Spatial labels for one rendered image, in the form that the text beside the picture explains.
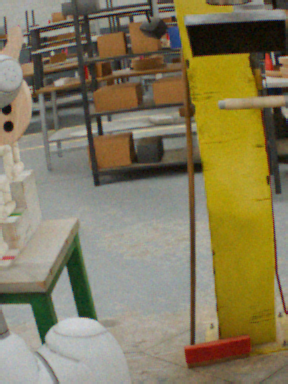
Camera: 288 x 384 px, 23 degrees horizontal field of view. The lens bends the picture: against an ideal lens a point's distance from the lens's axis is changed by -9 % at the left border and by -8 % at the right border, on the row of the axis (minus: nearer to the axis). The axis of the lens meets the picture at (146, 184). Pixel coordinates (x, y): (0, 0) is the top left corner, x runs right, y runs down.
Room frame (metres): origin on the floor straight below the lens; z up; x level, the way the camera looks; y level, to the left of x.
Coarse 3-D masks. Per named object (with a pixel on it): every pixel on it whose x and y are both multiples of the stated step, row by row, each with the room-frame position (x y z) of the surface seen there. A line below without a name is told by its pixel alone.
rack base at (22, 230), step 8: (16, 208) 2.11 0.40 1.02; (24, 208) 2.10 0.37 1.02; (16, 216) 2.01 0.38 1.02; (24, 216) 2.07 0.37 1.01; (0, 224) 1.96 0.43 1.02; (8, 224) 1.96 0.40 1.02; (16, 224) 1.97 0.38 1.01; (24, 224) 2.05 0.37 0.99; (8, 232) 1.96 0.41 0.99; (16, 232) 1.96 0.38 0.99; (24, 232) 2.03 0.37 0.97; (8, 240) 1.96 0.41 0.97; (16, 240) 1.96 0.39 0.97; (24, 240) 2.02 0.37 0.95; (16, 248) 1.96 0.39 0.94
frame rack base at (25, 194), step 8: (0, 176) 2.25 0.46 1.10; (24, 176) 2.17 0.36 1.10; (32, 176) 2.23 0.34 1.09; (16, 184) 2.12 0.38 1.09; (24, 184) 2.13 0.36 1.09; (32, 184) 2.22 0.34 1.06; (16, 192) 2.12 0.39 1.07; (24, 192) 2.12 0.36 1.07; (32, 192) 2.20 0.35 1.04; (16, 200) 2.12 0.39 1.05; (24, 200) 2.11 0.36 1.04; (32, 200) 2.19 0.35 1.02; (32, 208) 2.17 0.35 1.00; (32, 216) 2.15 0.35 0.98; (40, 216) 2.24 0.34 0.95; (32, 224) 2.14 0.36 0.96; (40, 224) 2.23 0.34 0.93; (32, 232) 2.12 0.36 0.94
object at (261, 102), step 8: (264, 96) 1.99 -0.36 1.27; (272, 96) 1.98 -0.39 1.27; (280, 96) 1.97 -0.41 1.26; (232, 104) 1.98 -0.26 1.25; (240, 104) 1.98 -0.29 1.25; (248, 104) 1.98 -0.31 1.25; (256, 104) 1.97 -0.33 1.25; (264, 104) 1.97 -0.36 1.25; (272, 104) 1.97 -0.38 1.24; (280, 104) 1.97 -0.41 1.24
